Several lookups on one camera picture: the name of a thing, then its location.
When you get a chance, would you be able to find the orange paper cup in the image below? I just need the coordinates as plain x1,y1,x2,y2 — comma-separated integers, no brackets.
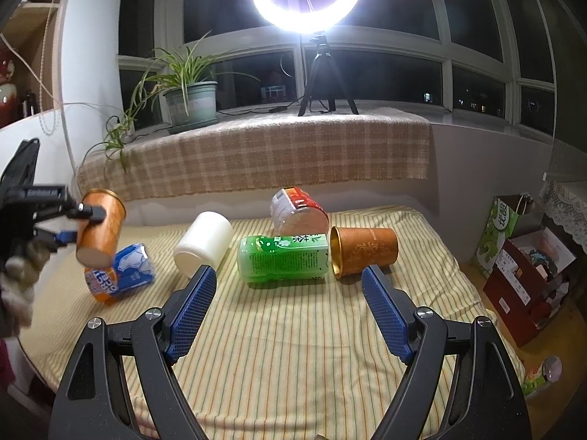
76,189,126,269

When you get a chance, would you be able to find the red cardboard box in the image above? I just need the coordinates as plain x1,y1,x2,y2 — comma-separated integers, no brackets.
484,227,576,348

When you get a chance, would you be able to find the green plastic cup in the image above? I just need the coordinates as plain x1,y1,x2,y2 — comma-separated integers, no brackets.
237,234,329,284

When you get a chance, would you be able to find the plaid beige blanket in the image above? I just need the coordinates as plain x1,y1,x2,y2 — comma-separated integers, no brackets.
77,107,432,202

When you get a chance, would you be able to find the green paper bag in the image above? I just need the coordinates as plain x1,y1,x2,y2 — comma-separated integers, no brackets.
473,194,540,279

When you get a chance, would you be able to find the orange gold cup lying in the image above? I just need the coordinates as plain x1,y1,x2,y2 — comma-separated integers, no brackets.
330,227,399,279

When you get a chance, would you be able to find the white plastic cup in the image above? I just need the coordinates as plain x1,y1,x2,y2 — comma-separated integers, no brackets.
173,212,234,278

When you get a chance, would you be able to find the white lace cloth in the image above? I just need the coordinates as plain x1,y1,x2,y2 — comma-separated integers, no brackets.
540,139,587,253

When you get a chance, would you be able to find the black tripod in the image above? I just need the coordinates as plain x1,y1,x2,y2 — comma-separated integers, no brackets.
299,34,359,116

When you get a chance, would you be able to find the gloved hand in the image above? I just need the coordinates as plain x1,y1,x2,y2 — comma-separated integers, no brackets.
1,241,51,338

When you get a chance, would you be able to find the potted spider plant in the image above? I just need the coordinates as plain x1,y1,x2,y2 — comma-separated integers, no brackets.
87,37,233,171

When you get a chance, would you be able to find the red white printed cup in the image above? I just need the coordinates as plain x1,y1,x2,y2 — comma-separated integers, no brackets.
270,187,329,237

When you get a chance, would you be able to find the wooden shelf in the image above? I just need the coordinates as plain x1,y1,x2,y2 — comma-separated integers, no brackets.
1,0,67,127

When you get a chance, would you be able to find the striped yellow mattress cover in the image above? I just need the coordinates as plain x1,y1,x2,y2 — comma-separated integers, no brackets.
19,206,497,439

